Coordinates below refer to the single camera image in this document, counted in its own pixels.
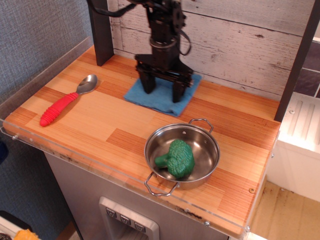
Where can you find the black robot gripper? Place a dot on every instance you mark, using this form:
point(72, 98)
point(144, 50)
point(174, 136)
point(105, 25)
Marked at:
point(164, 63)

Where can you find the blue cloth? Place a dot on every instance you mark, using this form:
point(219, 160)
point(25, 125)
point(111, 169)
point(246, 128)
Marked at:
point(161, 98)

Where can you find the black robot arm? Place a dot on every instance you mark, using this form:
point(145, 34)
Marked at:
point(166, 21)

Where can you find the green toy broccoli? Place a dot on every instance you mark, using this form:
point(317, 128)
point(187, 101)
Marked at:
point(179, 160)

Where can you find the stainless steel pan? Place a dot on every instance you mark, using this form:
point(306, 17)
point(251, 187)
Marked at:
point(205, 149)

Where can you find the grey cabinet button panel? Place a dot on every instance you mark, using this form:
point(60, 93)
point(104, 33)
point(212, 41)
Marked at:
point(122, 223)

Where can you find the clear acrylic table guard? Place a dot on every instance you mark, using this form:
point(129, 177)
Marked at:
point(104, 134)

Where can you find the yellow object bottom left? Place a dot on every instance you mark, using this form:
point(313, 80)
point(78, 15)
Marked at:
point(25, 234)

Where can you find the red handled metal spoon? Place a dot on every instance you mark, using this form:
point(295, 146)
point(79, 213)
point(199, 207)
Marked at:
point(87, 85)

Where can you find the dark left shelf post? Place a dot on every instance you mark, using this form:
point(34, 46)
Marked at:
point(102, 36)

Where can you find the dark shelf post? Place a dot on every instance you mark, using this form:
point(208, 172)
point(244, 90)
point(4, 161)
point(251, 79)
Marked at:
point(102, 36)
point(301, 55)

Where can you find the dark right shelf post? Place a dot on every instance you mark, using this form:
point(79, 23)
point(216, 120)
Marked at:
point(301, 55)

